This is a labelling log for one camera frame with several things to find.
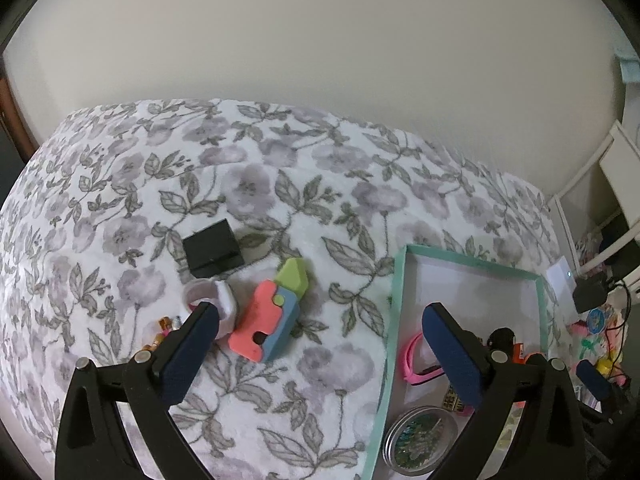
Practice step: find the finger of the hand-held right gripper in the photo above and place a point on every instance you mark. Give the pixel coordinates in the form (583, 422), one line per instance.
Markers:
(592, 380)

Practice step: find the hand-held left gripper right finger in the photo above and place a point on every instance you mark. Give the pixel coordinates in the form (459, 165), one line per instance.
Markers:
(452, 355)

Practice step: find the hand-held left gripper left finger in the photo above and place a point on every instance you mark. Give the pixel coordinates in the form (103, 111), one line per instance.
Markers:
(187, 355)

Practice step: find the teal-rimmed white tray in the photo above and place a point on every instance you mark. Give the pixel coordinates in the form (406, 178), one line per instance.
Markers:
(475, 285)

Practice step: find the round tin of clear beads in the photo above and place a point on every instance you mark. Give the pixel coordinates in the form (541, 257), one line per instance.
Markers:
(415, 440)

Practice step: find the small yellow toy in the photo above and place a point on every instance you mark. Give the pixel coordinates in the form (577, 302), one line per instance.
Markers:
(605, 366)

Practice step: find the pink wristband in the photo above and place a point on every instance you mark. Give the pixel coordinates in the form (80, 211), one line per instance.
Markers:
(412, 365)

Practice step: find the black toy car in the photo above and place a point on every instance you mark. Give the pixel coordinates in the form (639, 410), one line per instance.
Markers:
(501, 337)

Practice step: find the blue round badge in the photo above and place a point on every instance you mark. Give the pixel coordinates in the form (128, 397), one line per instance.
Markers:
(597, 320)

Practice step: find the white wristband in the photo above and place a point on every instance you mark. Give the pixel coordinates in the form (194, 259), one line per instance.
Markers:
(226, 305)

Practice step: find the black power adapter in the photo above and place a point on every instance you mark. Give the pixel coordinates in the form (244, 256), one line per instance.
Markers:
(590, 294)

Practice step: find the white flat device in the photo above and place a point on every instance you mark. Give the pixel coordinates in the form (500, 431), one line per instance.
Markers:
(560, 285)

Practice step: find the black charger plug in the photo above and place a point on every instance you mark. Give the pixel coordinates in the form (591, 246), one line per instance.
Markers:
(210, 245)

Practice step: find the floral grey white blanket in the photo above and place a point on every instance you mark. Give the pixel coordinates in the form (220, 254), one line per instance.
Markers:
(125, 185)

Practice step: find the white wooden furniture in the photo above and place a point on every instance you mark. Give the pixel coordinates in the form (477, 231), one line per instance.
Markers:
(620, 160)

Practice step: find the brown wooden frame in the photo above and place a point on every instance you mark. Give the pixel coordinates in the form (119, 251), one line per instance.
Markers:
(15, 120)

